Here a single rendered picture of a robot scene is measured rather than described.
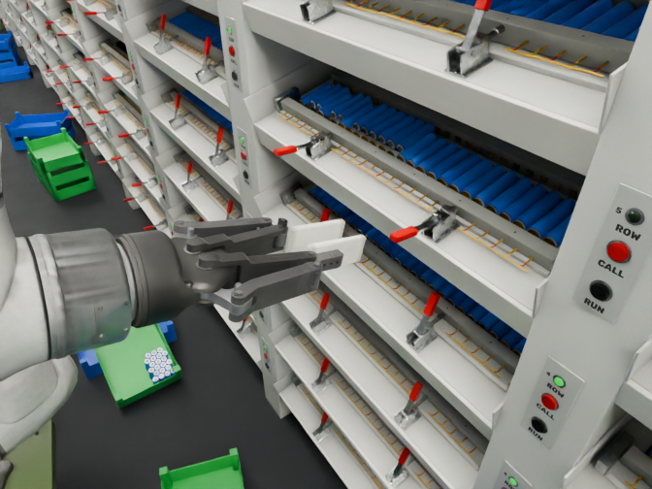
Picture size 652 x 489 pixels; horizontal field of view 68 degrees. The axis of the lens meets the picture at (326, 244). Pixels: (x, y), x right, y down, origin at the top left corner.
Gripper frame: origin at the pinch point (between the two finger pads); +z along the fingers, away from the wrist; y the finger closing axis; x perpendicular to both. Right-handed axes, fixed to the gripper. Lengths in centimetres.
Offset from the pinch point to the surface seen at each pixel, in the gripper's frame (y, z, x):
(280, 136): -35.9, 16.9, -1.7
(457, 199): -0.1, 20.0, 3.0
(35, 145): -244, 8, -81
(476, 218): 3.7, 19.5, 2.4
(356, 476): -12, 38, -79
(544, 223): 9.9, 23.1, 4.4
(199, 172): -98, 31, -36
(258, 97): -44.0, 16.3, 2.6
